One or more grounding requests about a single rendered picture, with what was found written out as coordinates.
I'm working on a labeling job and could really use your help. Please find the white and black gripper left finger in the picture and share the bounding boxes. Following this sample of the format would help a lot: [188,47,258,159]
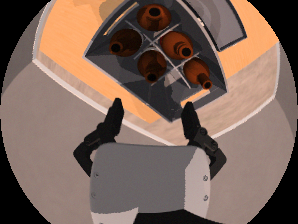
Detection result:
[73,97,124,177]

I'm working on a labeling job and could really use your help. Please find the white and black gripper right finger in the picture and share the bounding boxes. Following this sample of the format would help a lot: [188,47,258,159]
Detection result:
[181,101,227,180]

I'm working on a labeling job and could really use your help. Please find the dark grey crate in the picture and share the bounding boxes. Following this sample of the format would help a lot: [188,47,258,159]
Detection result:
[82,0,229,124]

